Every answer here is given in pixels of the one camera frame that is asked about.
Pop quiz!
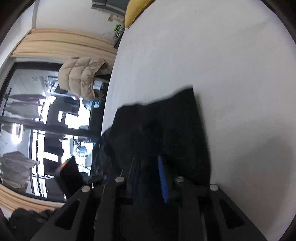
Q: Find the black jeans pant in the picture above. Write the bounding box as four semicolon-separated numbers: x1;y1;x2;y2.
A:
91;88;211;240

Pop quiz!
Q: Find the black framed glass door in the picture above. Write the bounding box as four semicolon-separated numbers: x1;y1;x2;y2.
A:
1;62;105;202

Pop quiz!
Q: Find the beige puffer jacket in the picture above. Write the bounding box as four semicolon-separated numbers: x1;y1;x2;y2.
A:
58;57;111;100

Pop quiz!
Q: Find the beige curtain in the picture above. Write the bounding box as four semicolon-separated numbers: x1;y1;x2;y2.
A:
11;28;117;66

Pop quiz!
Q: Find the dark nightstand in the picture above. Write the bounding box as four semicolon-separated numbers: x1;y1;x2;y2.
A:
113;24;125;49

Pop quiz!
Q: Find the yellow pillow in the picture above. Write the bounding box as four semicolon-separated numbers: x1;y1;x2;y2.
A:
125;0;155;29

